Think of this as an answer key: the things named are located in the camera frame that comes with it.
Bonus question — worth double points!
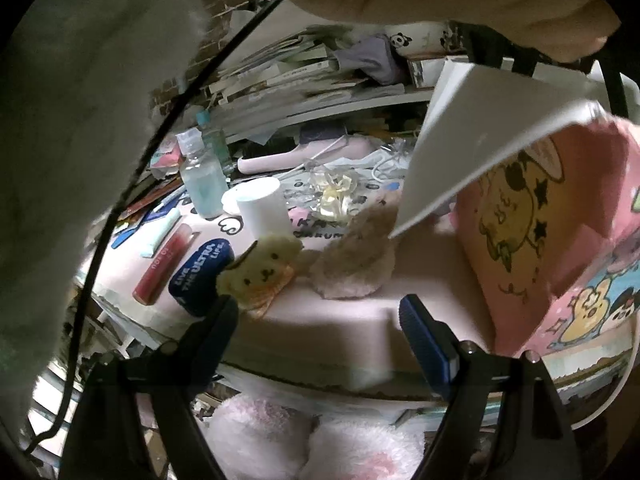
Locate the person's left forearm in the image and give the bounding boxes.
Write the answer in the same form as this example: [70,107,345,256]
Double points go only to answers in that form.
[0,0,211,441]

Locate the cream dog plush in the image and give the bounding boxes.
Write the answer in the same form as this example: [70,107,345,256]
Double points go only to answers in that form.
[215,232,303,319]

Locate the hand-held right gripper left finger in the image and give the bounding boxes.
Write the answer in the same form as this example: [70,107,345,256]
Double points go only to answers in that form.
[60,294,241,480]

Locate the grey cloth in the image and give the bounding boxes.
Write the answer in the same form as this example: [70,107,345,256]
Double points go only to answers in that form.
[332,35,407,86]

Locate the pink hair brush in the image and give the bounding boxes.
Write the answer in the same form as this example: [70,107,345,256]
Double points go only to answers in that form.
[237,137,372,174]

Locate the pink fluffy slipper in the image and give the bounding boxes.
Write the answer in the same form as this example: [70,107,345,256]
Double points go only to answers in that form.
[305,417,428,480]
[204,392,321,480]

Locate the clear wrapper with flower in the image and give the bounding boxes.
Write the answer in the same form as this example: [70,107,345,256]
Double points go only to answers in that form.
[309,166,362,227]

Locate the white cup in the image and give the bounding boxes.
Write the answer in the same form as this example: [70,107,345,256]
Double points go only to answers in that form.
[221,176,287,247]

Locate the stack of books and papers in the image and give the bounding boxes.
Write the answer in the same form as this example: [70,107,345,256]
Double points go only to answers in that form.
[207,25,431,133]

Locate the clear bottle with blue cap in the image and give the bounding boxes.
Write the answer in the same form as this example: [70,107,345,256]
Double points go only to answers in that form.
[196,110,234,173]

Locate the beige fluffy plush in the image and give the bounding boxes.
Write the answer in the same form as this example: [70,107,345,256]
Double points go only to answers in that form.
[309,202,399,300]

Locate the navy blue case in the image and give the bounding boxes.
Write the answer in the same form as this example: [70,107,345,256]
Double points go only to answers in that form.
[168,237,234,317]

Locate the red tube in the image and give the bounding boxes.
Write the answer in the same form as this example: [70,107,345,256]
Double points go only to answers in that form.
[132,224,194,306]

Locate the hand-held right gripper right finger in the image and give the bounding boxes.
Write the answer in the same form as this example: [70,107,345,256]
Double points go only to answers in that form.
[398,293,596,480]

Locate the panda printed box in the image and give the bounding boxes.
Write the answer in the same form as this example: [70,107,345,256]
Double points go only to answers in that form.
[387,22,453,58]

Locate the black cable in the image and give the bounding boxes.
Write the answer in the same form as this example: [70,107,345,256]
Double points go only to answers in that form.
[22,0,285,453]

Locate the white and teal tube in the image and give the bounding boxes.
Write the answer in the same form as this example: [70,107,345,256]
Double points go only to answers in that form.
[140,208,181,257]

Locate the pink cartoon printed box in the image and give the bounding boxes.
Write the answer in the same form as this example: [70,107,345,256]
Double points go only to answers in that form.
[390,57,640,361]

